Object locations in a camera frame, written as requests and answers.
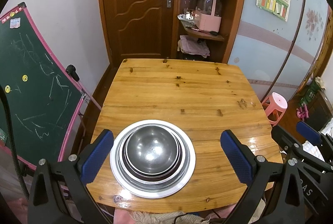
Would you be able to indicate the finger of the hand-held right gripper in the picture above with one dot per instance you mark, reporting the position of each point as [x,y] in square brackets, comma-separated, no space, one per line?
[308,132]
[286,140]

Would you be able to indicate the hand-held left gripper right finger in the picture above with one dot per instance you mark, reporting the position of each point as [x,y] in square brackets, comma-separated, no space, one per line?
[235,159]

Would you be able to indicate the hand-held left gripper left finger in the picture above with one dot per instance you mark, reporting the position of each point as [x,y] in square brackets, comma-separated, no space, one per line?
[97,159]

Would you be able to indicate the small steel bowl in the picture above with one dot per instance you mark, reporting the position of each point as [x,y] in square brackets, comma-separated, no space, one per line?
[152,151]

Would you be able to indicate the pink bowl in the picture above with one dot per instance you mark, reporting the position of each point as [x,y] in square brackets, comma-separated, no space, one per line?
[156,178]

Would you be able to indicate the large steel bowl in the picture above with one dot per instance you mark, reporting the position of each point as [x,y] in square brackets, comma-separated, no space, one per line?
[156,184]

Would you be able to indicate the white plate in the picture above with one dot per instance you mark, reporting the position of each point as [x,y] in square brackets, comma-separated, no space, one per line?
[156,194]

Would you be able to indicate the pink toy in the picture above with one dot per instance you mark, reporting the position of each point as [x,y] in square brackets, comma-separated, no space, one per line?
[303,112]

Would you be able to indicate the green bag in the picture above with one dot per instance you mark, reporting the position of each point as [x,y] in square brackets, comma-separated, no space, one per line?
[311,93]

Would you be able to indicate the pink plastic stool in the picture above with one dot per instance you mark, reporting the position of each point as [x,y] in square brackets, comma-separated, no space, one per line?
[275,101]

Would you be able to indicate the pale blue sliding wardrobe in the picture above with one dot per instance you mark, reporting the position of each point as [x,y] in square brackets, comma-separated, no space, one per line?
[260,57]

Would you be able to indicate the beige fringed cloth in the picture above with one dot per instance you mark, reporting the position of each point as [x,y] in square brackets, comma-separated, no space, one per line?
[161,218]

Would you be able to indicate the black clamp knob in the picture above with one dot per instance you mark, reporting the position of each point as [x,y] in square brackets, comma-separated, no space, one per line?
[72,73]

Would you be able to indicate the yellow smiley magnet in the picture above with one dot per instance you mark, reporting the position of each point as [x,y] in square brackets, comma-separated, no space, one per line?
[7,88]
[24,78]

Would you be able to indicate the pink folded cloth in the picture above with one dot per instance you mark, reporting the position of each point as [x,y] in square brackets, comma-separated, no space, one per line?
[193,47]

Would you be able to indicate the wooden corner shelf unit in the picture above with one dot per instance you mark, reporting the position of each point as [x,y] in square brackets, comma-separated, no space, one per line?
[239,18]

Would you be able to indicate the brown wooden door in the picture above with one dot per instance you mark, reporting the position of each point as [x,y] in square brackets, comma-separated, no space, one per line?
[135,31]

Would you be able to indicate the pink basket with clear dome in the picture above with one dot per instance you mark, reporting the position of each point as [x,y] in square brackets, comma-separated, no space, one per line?
[208,23]

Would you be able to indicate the shiny crumpled wrapper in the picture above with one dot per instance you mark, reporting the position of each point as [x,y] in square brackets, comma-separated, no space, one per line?
[186,17]

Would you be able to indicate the green chalkboard with pink frame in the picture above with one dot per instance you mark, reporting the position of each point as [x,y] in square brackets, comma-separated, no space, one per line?
[31,62]

